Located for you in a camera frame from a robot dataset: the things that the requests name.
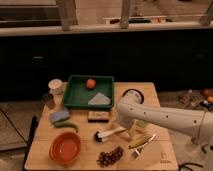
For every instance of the white handled dish brush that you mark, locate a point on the white handled dish brush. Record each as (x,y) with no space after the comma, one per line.
(102,136)

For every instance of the red orange bowl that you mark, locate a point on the red orange bowl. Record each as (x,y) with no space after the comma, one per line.
(65,148)

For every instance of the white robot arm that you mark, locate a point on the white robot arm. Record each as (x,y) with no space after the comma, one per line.
(196,124)

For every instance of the dark maroon bowl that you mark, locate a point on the dark maroon bowl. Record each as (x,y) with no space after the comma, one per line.
(134,95)

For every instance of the grey triangular cloth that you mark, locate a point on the grey triangular cloth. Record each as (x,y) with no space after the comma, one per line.
(99,99)

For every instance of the orange fruit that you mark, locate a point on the orange fruit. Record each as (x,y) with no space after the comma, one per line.
(90,83)

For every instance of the green plastic tray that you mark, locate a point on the green plastic tray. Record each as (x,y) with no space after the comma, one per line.
(77,95)

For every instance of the wooden block with dark top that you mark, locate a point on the wooden block with dark top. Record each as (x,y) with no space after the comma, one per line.
(98,116)

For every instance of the white paper cup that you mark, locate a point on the white paper cup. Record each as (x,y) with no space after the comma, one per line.
(55,86)

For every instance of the green plastic cup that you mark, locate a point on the green plastic cup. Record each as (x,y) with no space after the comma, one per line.
(141,124)

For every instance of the blue sponge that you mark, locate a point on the blue sponge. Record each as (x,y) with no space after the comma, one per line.
(59,116)

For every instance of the green chili pepper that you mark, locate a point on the green chili pepper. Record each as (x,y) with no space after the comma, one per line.
(66,124)

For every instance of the dark metal cup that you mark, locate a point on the dark metal cup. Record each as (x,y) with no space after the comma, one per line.
(48,100)

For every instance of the bunch of dark grapes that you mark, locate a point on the bunch of dark grapes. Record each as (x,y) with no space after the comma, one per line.
(109,158)

